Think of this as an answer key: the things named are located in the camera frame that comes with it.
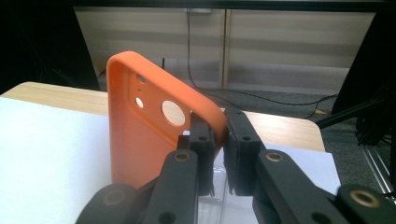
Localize black horizontal bar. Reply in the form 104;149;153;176
72;0;396;13

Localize orange phone case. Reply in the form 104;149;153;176
106;50;228;190

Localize metal floor rail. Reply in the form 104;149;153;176
360;145;396;196

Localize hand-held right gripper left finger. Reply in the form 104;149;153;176
177;111;217;198

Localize black curtain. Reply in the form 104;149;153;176
331;11;396;117
0;0;101;95

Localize clear plastic box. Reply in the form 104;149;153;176
197;163;260;224

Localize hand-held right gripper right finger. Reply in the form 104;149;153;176
223;107;266;197

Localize wooden table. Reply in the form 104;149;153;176
0;81;327;153

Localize black metal stand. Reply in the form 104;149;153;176
315;95;389;131

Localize black floor cable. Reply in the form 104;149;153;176
185;8;339;121

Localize white table sheet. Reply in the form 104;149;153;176
0;96;342;224

